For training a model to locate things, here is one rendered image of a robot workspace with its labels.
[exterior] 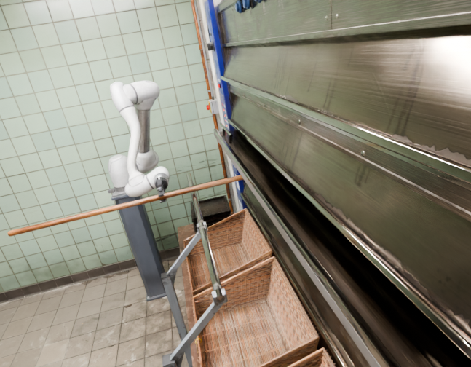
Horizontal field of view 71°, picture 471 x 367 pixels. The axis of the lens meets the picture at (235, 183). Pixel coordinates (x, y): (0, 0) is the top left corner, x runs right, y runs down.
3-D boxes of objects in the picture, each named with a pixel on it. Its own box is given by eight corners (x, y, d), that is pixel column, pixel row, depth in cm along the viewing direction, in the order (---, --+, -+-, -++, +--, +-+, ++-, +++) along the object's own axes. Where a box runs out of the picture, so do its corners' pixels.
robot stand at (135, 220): (147, 286, 303) (113, 188, 264) (169, 280, 306) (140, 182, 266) (146, 301, 284) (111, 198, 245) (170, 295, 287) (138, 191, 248)
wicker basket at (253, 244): (252, 239, 241) (247, 206, 230) (279, 290, 189) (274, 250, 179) (186, 258, 233) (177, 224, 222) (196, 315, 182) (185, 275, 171)
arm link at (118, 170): (109, 185, 254) (100, 158, 246) (130, 176, 265) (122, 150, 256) (119, 189, 243) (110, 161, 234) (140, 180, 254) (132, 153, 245)
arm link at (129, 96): (121, 107, 202) (141, 101, 210) (108, 80, 201) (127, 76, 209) (116, 116, 212) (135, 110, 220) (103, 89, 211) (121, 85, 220)
